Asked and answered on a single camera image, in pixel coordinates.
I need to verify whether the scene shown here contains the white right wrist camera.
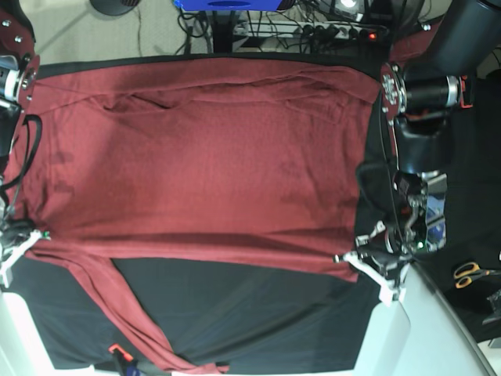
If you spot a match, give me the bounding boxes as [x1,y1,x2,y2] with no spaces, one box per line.
[0,268,13,289]

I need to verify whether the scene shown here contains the white table frame right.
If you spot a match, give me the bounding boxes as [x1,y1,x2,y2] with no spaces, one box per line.
[353,266,495,375]

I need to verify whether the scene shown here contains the black crumpled object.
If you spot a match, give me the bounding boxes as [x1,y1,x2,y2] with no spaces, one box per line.
[482,290,501,325]

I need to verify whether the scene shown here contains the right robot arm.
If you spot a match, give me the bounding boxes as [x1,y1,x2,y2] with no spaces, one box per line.
[1,1,50,287]

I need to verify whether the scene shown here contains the white table frame left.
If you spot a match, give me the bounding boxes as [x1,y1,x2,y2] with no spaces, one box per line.
[1,292,96,376]

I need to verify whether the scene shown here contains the blue box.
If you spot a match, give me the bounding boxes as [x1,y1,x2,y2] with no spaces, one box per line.
[173,0,282,12]

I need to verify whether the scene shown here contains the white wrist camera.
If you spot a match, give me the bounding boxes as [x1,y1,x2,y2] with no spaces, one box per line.
[0,268,13,289]
[379,286,406,307]

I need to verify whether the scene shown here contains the yellow-handled scissors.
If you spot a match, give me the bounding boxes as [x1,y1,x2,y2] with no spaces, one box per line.
[453,262,500,289]

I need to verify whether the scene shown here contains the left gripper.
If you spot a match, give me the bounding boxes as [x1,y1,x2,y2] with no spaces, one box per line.
[333,234,411,294]

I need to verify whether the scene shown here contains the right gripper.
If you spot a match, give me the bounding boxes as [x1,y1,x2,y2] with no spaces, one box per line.
[1,219,51,274]

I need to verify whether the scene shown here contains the black table cloth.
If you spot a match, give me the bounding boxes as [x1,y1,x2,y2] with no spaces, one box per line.
[0,53,501,371]

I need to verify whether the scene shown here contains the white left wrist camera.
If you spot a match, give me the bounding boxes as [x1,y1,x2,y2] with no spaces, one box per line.
[379,286,406,307]

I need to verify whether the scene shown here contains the black round stand base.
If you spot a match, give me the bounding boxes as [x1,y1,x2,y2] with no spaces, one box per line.
[90,0,141,16]

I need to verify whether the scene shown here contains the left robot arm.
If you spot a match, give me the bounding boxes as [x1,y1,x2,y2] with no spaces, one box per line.
[335,1,500,303]

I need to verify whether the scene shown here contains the blue clamp with orange tip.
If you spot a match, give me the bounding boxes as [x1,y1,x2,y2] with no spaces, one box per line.
[108,343,142,376]

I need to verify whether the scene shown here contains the white power strip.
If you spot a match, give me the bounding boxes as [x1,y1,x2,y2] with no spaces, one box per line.
[233,20,388,42]

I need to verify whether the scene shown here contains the red long-sleeve T-shirt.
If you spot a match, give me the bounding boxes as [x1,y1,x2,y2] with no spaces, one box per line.
[7,57,383,375]

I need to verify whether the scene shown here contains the white table frame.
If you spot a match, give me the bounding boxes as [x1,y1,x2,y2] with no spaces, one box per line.
[1,292,96,376]
[353,266,495,375]

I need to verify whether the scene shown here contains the black and orange clamp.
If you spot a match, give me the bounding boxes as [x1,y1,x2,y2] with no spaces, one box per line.
[460,74,476,110]

